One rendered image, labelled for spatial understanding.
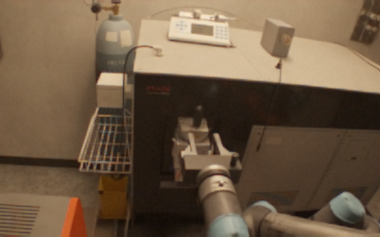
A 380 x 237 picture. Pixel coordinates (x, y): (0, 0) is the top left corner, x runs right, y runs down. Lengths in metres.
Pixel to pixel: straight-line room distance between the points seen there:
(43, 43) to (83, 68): 0.33
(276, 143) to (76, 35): 1.49
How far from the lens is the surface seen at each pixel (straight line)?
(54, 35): 2.04
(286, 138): 1.02
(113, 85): 1.14
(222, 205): 0.52
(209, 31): 1.12
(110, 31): 1.58
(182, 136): 0.83
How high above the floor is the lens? 1.74
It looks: 31 degrees down
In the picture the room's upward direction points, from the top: 9 degrees clockwise
